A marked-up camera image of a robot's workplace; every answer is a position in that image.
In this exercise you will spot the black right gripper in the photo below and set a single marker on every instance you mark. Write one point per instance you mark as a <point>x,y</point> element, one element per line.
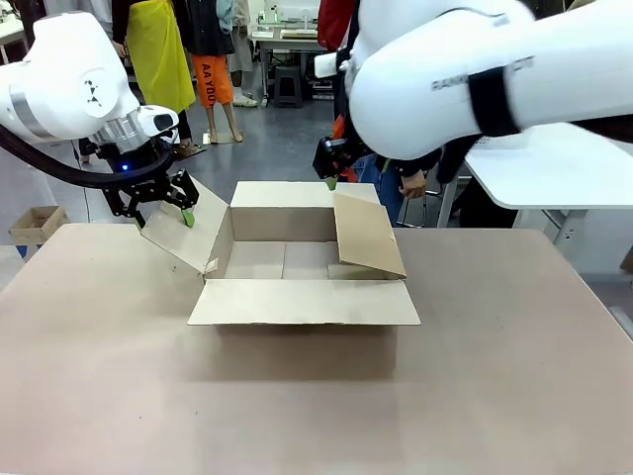
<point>334,156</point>

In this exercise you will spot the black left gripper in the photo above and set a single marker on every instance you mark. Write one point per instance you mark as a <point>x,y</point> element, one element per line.
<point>141,180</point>

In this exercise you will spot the large cardboard box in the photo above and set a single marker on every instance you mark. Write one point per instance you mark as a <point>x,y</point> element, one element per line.
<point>297,267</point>

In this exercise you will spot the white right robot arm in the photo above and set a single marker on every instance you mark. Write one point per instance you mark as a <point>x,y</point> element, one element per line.
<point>445,74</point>

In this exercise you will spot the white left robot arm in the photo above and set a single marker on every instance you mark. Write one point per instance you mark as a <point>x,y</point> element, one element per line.
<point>64,79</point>

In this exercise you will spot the small open cardboard box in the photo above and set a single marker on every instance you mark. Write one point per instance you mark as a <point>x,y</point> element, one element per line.
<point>37,223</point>

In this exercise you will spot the person's hand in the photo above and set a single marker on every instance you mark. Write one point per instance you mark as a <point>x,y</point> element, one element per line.
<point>413,187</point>

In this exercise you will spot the person in dark jacket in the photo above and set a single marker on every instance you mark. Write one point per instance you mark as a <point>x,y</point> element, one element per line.
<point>381,188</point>

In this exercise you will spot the black plastic stool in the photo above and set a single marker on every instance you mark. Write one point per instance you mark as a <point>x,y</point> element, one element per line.
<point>288,86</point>

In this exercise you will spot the grey background work table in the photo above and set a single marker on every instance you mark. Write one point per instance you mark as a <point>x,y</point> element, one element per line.
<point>287,42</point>

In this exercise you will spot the yellow apron on mannequin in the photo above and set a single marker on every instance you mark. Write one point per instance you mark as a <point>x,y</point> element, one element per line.
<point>158,54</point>

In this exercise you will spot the mannequin with orange shorts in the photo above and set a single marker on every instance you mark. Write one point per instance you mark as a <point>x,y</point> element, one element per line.
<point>212,59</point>

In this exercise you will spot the red hanging garment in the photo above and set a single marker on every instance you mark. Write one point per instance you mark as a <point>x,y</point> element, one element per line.
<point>336,25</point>

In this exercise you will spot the white rounded side table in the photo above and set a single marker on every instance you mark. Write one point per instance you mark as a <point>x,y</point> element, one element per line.
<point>554,163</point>

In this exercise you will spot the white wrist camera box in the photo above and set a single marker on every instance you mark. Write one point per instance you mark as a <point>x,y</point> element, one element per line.
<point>159,120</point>

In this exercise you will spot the black metal chair frame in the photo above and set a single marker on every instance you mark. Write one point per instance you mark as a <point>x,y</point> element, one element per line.
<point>420,210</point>

